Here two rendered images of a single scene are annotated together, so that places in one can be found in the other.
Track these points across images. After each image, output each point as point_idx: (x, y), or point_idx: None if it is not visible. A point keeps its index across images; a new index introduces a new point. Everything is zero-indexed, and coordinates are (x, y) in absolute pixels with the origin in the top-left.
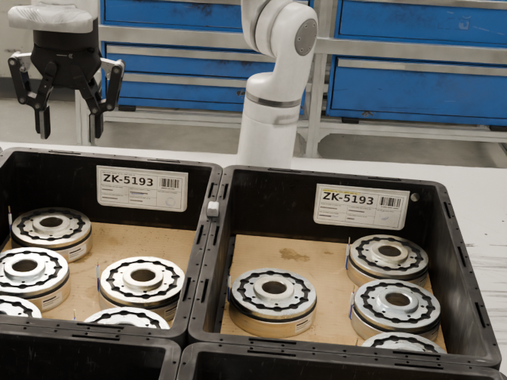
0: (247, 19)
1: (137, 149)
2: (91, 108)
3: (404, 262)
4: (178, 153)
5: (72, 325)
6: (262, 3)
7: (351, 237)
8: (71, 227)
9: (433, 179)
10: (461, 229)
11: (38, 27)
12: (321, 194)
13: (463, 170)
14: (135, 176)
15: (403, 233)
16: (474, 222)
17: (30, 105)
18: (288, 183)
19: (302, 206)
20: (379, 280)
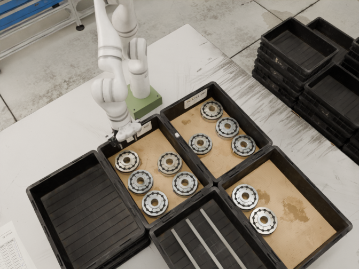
0: (126, 54)
1: (75, 88)
2: (134, 134)
3: (217, 110)
4: (89, 81)
5: (190, 198)
6: (127, 46)
7: (194, 105)
8: (132, 157)
9: (170, 44)
10: (194, 63)
11: (129, 137)
12: (186, 102)
13: (174, 33)
14: None
15: (206, 96)
16: (195, 57)
17: (116, 144)
18: (177, 105)
19: (181, 108)
20: (217, 121)
